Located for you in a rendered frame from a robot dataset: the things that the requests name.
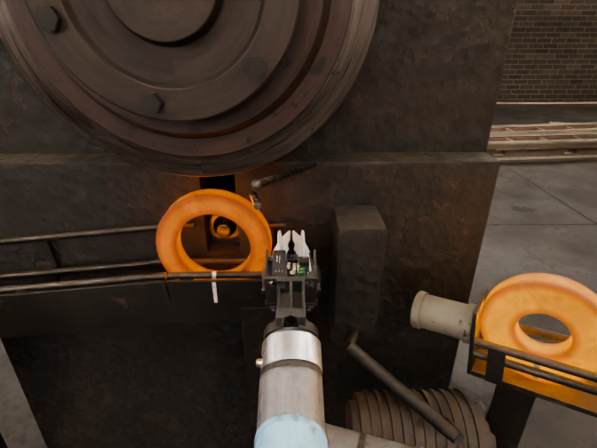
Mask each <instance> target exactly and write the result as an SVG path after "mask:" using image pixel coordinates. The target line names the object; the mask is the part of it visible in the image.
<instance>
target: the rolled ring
mask: <svg viewBox="0 0 597 448"><path fill-rule="evenodd" d="M207 214H212V215H218V216H222V217H225V218H228V219H230V220H232V221H233V222H235V223H236V224H237V225H239V226H240V227H241V228H242V229H243V231H244V232H245V234H246V235H247V237H248V238H249V241H250V245H251V253H250V255H249V256H248V258H247V259H246V261H245V262H244V263H242V264H241V265H240V266H238V267H236V268H232V269H229V270H212V269H207V268H204V267H202V266H200V265H198V264H197V263H195V262H194V261H192V260H191V259H190V258H189V257H188V255H187V254H186V252H185V250H184V248H183V246H182V243H181V229H182V227H183V226H184V225H185V224H186V223H187V222H188V221H189V220H191V219H193V218H195V217H198V216H201V215H207ZM155 243H156V250H157V253H158V256H159V259H160V261H161V262H162V264H163V266H164V268H165V269H166V270H167V272H189V271H262V270H263V268H264V267H265V263H266V250H268V257H269V256H271V250H272V236H271V231H270V228H269V226H268V223H267V220H266V219H265V217H264V216H263V214H262V213H261V211H260V210H256V209H254V206H253V204H252V203H251V202H250V201H248V200H247V199H245V198H244V197H242V196H239V195H237V194H235V193H233V192H230V191H226V190H222V189H215V188H208V189H200V190H196V191H193V192H191V193H188V194H186V195H184V196H182V197H181V198H179V199H178V200H177V201H176V202H174V203H173V204H172V205H171V207H170V208H169V209H168V211H167V212H166V213H165V214H164V216H163V217H162V219H161V221H160V223H159V225H158V228H157V231H156V238H155Z"/></svg>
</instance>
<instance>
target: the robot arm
mask: <svg viewBox="0 0 597 448"><path fill-rule="evenodd" d="M291 242H292V246H293V248H294V249H293V251H294V254H290V252H289V249H290V247H291ZM262 284H263V286H262V289H261V291H262V294H265V295H266V299H265V303H266V306H268V307H269V308H270V311H271V312H276V317H275V320H274V321H273V322H271V323H270V324H268V325H267V326H266V328H265V330H264V340H263V343H262V354H261V355H262V359H257V360H256V366H257V367H261V369H260V378H259V405H258V419H257V432H256V435H255V438H254V448H423V447H420V446H416V447H413V446H410V445H406V444H400V443H397V442H394V441H390V440H386V439H384V438H380V437H376V436H371V435H367V434H363V433H361V432H357V431H353V430H351V429H347V428H342V427H338V426H334V425H331V424H327V423H325V418H324V404H323V389H322V351H321V342H320V341H319V338H318V329H317V327H316V326H315V325H314V324H313V323H311V322H309V321H307V319H306V312H312V308H313V307H315V306H316V305H317V298H316V294H320V293H321V287H320V284H321V270H320V269H319V267H318V266H317V265H316V250H314V260H312V258H311V252H310V251H309V249H308V247H307V246H306V243H305V232H304V230H302V231H301V236H300V235H299V234H297V233H296V232H295V231H294V230H293V231H288V232H287V233H286V234H284V235H283V236H282V233H281V230H279V231H278V236H277V245H276V247H275V248H274V250H273V252H272V256H269V257H268V250H266V263H265V267H264V268H263V270H262Z"/></svg>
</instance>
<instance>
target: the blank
mask: <svg viewBox="0 0 597 448"><path fill-rule="evenodd" d="M529 314H545V315H549V316H553V317H555V318H557V319H559V320H560V321H562V322H563V323H564V324H566V325H567V327H568V328H569V330H570V332H571V335H570V337H569V338H568V339H567V340H565V341H563V342H561V343H555V344H547V343H543V342H539V341H536V340H533V339H532V338H530V337H529V336H528V335H526V334H525V333H524V332H523V331H522V329H521V327H520V326H519V323H518V321H519V320H520V319H521V318H522V317H523V316H526V315H529ZM480 329H481V333H482V337H483V339H484V340H487V341H491V342H494V343H497V344H500V345H503V346H507V347H509V348H515V349H519V350H521V351H525V352H528V353H531V354H534V355H537V356H542V357H546V358H549V359H553V360H555V361H559V362H562V363H565V364H570V365H574V366H576V367H580V368H583V369H586V370H589V371H593V372H597V294H596V293H594V292H593V291H591V290H590V289H588V288H587V287H585V286H584V285H582V284H580V283H578V282H576V281H574V280H571V279H569V278H567V277H564V276H557V275H553V274H547V273H528V274H522V275H518V276H512V277H510V278H507V279H506V280H504V281H503V282H501V283H499V284H498V285H496V286H495V287H494V288H493V289H492V290H491V292H490V293H489V295H488V297H487V299H486V300H485V302H484V305H483V307H482V311H481V314H480ZM505 358H508V359H511V360H514V361H516V362H520V363H523V364H528V365H531V366H534V367H537V368H540V369H543V370H546V371H549V372H554V373H557V374H560V375H563V376H566V377H569V378H572V379H575V380H581V381H583V382H587V381H589V380H585V379H582V378H579V377H576V376H573V375H570V374H567V373H564V372H558V371H555V370H553V369H549V368H546V367H544V366H540V365H537V364H532V363H529V362H526V361H523V360H520V359H517V358H514V357H510V356H506V357H505ZM511 370H513V369H511ZM513 371H514V372H517V373H519V374H520V375H522V376H524V377H527V378H529V379H532V380H536V381H539V382H544V383H548V384H554V385H561V384H557V383H554V382H551V381H549V380H544V379H540V378H538V377H535V376H532V375H529V374H527V373H523V372H518V371H516V370H513Z"/></svg>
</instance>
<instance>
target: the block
mask: <svg viewBox="0 0 597 448"><path fill-rule="evenodd" d="M386 237H387V230H386V226H385V224H384V221H383V220H382V218H381V216H380V214H379V212H378V209H377V207H376V206H373V205H337V206H334V208H333V210H332V212H331V230H330V273H329V296H328V318H329V326H330V339H331V341H332V343H333V345H334V346H337V347H344V345H343V344H344V342H345V340H346V336H347V335H348V333H349V331H350V330H351V328H355V327H356V328H358V329H359V330H360V332H361V335H360V337H359V340H358V341H357V344H356V345H357V346H358V347H369V346H372V345H373V344H374V342H375V339H376V333H377V325H378V310H379V302H380V293H381V285H382V276H383V268H384V260H385V252H386Z"/></svg>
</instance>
